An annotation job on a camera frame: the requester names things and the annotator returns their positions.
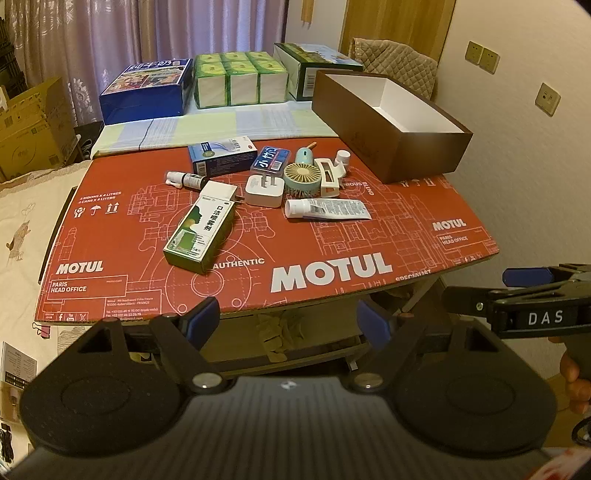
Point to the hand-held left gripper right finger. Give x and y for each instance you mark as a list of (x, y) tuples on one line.
[(372, 321)]

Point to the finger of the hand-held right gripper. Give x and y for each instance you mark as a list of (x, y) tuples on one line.
[(466, 297), (526, 276)]

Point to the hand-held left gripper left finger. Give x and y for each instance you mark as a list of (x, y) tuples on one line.
[(206, 315)]

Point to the green white spray carton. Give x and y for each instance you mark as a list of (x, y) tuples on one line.
[(203, 226)]

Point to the white cream tube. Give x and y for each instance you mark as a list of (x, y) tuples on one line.
[(328, 210)]

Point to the brown spray bottle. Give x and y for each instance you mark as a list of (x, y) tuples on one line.
[(189, 180)]

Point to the white charger plug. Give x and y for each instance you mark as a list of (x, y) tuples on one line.
[(264, 191)]

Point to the cream hair claw clip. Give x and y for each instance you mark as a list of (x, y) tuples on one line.
[(330, 182)]

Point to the teal handheld mini fan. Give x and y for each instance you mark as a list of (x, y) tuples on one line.
[(302, 180)]

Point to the blue white medicine box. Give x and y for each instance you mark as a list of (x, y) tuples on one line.
[(221, 154)]

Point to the blue floss pick case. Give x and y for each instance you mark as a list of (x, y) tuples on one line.
[(270, 159)]

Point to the brown cardboard storage box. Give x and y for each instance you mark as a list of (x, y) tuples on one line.
[(369, 138)]

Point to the person's right hand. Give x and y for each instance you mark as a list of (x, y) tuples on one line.
[(572, 383)]

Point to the red printed cardboard sheet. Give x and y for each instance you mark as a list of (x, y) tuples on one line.
[(323, 244)]

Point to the pink binder clip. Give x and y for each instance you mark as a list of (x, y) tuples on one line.
[(44, 330)]

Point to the small white bottle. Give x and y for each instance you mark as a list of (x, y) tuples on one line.
[(342, 158)]

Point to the pale striped cloth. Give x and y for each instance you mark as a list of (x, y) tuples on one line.
[(184, 131)]

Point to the dark printed booklet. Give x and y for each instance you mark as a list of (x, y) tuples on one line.
[(18, 374)]

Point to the cream printed bedsheet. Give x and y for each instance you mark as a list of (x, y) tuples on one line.
[(27, 230)]

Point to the large blue printed box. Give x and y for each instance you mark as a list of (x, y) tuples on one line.
[(138, 101)]

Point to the green tissue pack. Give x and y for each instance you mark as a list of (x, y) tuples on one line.
[(240, 78)]

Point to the beige quilted chair cover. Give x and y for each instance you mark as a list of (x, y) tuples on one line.
[(406, 64)]

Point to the brown cardboard carton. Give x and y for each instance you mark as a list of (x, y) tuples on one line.
[(32, 129)]

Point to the green landscape printed box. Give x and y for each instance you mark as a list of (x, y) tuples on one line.
[(300, 69)]

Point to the pink sheer curtain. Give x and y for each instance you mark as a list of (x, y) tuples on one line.
[(138, 27)]

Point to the beige wall data socket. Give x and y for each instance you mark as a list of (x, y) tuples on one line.
[(548, 98)]

